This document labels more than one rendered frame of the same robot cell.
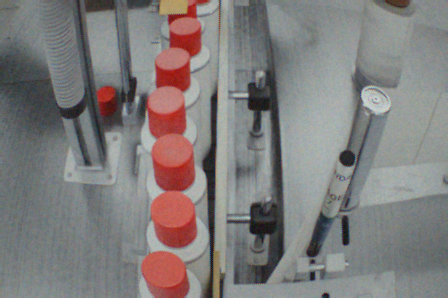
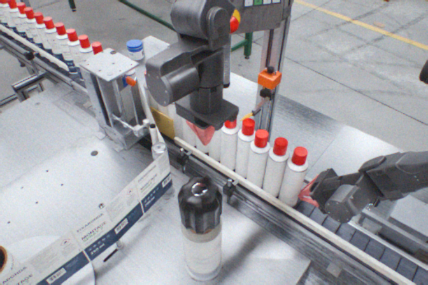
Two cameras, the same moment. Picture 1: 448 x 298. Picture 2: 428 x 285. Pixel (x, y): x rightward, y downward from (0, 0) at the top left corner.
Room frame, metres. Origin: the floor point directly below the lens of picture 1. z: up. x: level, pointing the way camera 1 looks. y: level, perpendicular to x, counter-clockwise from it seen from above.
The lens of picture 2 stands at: (0.78, -0.48, 1.65)
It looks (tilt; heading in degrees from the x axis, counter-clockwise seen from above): 46 degrees down; 130
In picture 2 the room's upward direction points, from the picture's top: straight up
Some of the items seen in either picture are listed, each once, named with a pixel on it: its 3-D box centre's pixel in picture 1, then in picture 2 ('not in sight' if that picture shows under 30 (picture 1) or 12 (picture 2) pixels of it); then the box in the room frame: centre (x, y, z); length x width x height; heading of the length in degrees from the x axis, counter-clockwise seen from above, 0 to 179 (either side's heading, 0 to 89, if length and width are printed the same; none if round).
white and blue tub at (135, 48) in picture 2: not in sight; (135, 49); (-0.36, 0.33, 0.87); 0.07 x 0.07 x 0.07
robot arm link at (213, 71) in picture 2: not in sight; (203, 66); (0.48, -0.15, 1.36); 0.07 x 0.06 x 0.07; 84
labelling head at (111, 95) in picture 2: not in sight; (120, 99); (0.04, -0.05, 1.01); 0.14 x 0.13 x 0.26; 0
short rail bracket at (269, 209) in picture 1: (247, 224); (186, 159); (0.29, -0.03, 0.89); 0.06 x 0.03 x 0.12; 90
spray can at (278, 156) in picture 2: not in sight; (276, 168); (0.56, 0.04, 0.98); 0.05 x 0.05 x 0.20
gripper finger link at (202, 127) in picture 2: not in sight; (201, 123); (0.47, -0.15, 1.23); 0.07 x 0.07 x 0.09; 89
